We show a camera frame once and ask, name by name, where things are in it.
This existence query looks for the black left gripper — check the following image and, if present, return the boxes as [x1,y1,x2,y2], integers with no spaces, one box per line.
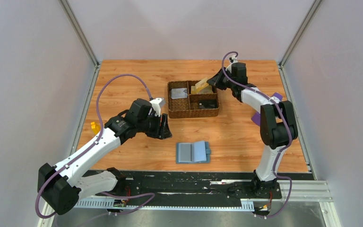
[137,111,173,140]

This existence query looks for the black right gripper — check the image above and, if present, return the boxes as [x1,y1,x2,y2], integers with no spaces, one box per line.
[207,67,236,91]

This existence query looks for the gold card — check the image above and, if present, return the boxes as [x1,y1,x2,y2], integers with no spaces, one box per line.
[190,85,214,95]
[195,78,209,93]

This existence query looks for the black VIP card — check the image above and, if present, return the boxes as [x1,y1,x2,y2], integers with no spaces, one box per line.
[198,99,218,109]

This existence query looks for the teal leather card holder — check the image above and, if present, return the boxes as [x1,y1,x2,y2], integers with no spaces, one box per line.
[175,140,211,164]

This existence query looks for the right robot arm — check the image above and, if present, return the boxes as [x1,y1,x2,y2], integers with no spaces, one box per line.
[207,62,298,198]

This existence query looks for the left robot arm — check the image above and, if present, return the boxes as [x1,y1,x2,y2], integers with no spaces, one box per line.
[37,98,172,215]

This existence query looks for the gold card in basket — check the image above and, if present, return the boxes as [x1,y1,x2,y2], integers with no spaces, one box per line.
[190,85,214,95]

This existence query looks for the silver card in basket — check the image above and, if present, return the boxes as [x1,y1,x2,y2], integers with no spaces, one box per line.
[171,87,188,99]

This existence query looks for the brown woven divided basket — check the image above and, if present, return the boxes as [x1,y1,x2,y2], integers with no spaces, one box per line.
[167,80,220,119]

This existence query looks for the purple metronome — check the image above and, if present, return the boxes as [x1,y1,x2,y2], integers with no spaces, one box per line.
[251,92,284,128]

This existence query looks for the yellow toy block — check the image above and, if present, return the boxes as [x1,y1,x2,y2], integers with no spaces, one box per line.
[90,122,101,135]

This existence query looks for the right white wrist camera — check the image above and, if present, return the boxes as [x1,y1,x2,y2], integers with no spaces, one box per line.
[226,56,238,73]

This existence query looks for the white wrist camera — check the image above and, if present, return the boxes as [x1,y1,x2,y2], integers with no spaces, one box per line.
[149,97,165,117]
[226,56,238,73]

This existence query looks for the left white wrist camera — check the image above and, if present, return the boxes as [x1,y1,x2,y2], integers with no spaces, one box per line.
[149,97,165,117]

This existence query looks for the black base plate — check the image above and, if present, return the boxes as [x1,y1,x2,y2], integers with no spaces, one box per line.
[94,170,315,208]

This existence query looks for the white slotted cable duct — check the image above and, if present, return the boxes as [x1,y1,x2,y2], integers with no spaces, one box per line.
[74,196,255,212]

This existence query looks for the aluminium frame rail left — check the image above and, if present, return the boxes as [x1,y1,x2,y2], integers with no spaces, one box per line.
[37,0,101,227]

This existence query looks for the aluminium frame rail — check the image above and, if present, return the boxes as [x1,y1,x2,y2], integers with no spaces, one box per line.
[37,0,101,227]
[278,0,341,227]

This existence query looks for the aluminium frame rail right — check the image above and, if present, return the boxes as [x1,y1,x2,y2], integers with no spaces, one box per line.
[278,0,341,227]

